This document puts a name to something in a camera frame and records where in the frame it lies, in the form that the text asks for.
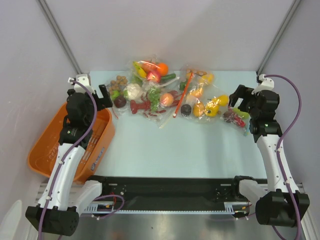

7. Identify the zip bag with green pear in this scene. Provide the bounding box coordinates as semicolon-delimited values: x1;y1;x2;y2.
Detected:
220;106;250;136

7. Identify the yellow fake pepper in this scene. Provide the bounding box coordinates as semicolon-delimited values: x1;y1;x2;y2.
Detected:
204;98;220;117

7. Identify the zip bag with yellow fruit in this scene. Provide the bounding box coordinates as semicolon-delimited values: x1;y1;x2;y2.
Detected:
178;83;229;123

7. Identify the dark purple fake fruit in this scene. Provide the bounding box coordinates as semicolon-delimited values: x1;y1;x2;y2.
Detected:
180;104;192;117

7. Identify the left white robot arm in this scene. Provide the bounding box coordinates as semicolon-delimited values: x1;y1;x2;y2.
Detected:
25;84;115;239

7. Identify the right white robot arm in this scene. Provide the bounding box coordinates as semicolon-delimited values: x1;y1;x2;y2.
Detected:
229;85;310;227

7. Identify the zip bag with cauliflower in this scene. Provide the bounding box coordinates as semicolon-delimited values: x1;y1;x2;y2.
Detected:
106;71;144;119

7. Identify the zip bag with lobster grapes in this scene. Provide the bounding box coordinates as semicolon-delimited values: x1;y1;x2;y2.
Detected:
124;83;183;129

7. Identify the zip bag with yellow peppers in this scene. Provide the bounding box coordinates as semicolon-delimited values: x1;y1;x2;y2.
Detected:
179;63;215;98

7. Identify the zip bag with orange top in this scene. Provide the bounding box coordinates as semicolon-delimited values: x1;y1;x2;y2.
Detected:
130;55;177;84

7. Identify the orange plastic basket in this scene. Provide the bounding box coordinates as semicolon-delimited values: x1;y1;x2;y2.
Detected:
27;101;116;185

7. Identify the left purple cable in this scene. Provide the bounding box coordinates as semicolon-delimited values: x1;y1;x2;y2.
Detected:
37;77;98;240

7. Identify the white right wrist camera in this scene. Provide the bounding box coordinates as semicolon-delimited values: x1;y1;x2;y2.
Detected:
251;74;275;95

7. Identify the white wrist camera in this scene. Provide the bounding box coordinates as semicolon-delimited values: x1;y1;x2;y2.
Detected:
251;74;275;95
67;73;95;94

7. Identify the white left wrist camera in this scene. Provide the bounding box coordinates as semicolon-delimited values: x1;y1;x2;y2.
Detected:
67;73;95;94

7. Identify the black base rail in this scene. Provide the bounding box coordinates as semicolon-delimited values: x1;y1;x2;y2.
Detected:
84;175;268;212

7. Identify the white cable duct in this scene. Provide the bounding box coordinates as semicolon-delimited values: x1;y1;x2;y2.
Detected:
83;201;252;218

